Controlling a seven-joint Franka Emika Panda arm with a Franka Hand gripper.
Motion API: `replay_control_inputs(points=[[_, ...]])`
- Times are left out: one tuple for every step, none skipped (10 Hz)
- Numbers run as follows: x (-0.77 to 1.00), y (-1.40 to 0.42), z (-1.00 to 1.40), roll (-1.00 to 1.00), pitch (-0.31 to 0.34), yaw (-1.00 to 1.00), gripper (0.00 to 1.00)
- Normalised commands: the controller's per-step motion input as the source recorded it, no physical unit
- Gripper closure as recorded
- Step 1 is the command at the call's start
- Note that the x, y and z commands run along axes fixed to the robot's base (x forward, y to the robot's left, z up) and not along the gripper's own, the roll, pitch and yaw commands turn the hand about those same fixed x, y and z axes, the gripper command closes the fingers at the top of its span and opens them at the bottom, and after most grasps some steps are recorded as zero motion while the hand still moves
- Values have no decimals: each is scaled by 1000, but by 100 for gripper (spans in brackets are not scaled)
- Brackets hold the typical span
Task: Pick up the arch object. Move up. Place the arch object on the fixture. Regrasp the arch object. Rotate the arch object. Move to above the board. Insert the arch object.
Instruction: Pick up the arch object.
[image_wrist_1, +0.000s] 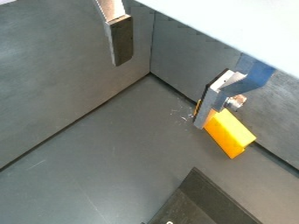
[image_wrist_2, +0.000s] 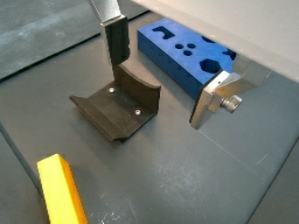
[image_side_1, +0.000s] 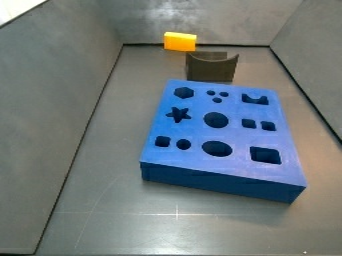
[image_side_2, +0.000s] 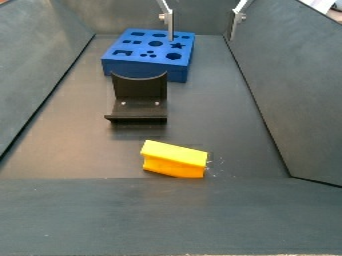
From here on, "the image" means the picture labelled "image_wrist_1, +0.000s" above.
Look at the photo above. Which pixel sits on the yellow arch block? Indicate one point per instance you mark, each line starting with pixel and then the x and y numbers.
pixel 229 132

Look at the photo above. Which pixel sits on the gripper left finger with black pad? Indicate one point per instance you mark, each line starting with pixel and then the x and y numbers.
pixel 119 29

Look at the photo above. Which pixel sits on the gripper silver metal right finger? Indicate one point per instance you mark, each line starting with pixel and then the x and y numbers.
pixel 249 76

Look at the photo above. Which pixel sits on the black arch fixture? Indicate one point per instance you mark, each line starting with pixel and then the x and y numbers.
pixel 201 203

